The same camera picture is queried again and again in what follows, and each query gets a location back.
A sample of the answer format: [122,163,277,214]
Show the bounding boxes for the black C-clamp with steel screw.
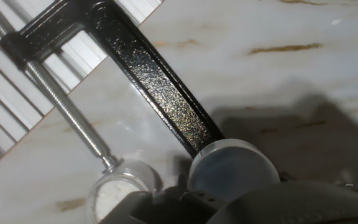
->
[0,0,226,175]

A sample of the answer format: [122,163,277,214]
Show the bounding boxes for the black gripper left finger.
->
[99,174,229,224]

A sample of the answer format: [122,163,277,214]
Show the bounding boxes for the marble pattern board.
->
[0,0,358,224]

